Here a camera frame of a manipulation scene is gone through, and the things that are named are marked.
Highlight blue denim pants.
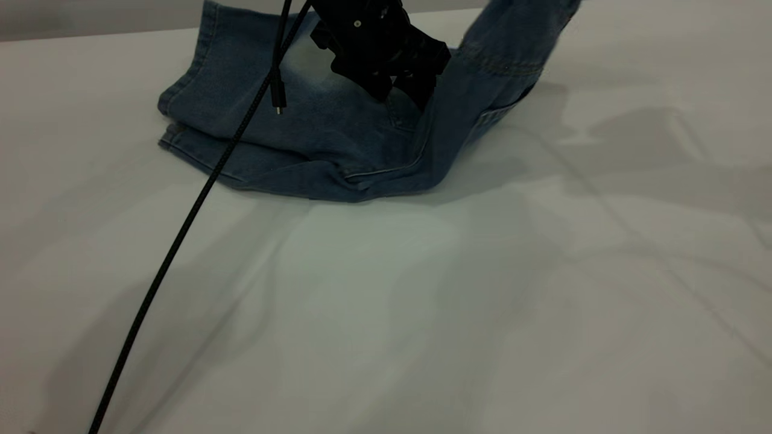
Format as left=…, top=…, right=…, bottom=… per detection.
left=158, top=0, right=583, bottom=203

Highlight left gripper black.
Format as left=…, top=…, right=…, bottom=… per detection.
left=309, top=0, right=452, bottom=113

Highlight black braided cable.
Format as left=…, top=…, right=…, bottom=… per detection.
left=89, top=0, right=312, bottom=434

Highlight black cable with plug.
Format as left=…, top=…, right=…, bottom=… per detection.
left=271, top=0, right=294, bottom=115

